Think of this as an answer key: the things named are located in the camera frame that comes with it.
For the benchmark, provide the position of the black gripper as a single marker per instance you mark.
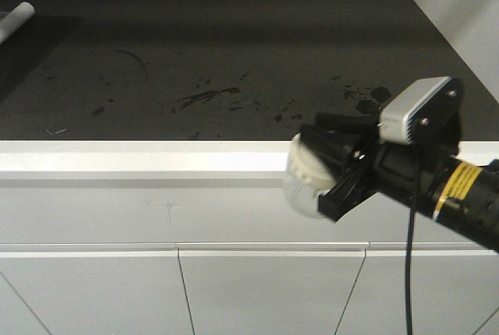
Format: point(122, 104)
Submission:
point(405, 173)

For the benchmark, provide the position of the glass jar with white lid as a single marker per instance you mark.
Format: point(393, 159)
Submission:
point(306, 178)

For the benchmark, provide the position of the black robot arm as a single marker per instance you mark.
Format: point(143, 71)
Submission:
point(465, 200)

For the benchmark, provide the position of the white fume hood cabinet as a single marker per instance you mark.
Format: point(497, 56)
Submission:
point(143, 150)

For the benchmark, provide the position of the white rolled paper tube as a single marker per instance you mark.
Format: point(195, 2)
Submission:
point(12, 20)

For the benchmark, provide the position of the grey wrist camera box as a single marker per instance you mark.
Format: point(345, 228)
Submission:
point(395, 122)

